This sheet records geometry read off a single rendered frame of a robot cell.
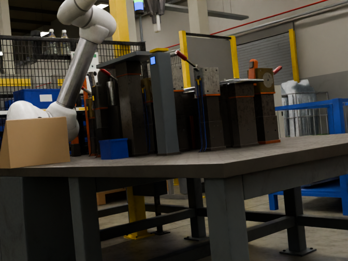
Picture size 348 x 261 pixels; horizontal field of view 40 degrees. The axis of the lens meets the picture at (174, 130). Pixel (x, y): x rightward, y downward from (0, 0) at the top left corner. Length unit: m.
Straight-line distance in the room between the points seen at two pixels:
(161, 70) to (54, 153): 0.71
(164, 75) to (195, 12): 8.60
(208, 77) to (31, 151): 0.91
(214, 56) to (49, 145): 4.02
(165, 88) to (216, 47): 4.18
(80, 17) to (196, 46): 3.57
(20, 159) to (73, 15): 0.75
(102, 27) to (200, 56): 3.48
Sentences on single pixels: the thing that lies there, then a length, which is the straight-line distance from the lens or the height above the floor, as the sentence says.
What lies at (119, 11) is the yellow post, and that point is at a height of 1.79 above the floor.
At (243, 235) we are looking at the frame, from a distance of 1.39.
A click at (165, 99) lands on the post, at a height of 0.94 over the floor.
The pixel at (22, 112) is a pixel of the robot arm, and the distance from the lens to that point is 2.52.
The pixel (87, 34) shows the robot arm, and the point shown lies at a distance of 2.56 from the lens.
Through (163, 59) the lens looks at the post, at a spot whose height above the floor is 1.11.
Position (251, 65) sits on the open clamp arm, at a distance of 2.31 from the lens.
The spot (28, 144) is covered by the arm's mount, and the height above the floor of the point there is 0.80.
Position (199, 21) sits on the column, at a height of 3.14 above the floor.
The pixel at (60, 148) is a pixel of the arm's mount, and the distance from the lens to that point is 2.41.
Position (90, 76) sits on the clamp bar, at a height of 1.19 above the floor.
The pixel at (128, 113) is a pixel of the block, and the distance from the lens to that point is 2.24.
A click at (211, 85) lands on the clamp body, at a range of 2.08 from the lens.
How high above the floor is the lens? 0.79
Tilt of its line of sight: level
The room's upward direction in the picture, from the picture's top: 5 degrees counter-clockwise
